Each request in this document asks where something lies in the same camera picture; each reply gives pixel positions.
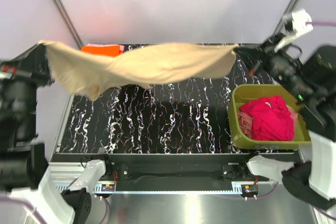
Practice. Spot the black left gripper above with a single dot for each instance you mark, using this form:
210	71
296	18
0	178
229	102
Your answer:
29	57

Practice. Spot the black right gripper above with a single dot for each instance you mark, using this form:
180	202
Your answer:
262	53

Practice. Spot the beige t shirt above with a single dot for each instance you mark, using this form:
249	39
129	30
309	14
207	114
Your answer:
91	75

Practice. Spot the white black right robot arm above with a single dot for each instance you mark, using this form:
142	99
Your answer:
312	84

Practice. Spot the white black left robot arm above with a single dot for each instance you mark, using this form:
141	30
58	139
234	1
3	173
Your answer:
25	173

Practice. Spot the olive green plastic bin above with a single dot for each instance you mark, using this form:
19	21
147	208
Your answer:
249	92

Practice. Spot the crumpled magenta t shirt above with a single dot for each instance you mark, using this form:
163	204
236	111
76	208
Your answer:
271	119

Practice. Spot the crumpled dusty pink t shirt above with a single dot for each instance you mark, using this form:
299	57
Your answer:
245	121

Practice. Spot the folded orange t shirt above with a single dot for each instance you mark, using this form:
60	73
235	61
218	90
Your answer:
110	51

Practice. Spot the folded pink t shirt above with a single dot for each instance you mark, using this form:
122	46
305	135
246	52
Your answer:
121	47

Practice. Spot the right power connector board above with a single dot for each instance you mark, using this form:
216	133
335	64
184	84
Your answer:
250	188

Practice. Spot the power connector board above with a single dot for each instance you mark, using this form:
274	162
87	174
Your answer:
250	188
108	187

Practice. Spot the left power connector board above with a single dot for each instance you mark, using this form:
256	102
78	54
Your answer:
108	187

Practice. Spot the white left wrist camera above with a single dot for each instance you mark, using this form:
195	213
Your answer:
8	70

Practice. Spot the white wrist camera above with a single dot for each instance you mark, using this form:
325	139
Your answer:
296	24
8	70

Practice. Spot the aluminium frame post left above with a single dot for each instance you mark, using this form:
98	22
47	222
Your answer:
68	22

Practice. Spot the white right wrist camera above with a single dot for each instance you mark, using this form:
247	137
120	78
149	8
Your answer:
296	24

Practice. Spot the aluminium front rail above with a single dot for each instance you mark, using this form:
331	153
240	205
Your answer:
178	179

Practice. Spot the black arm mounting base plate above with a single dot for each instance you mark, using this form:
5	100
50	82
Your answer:
222	159

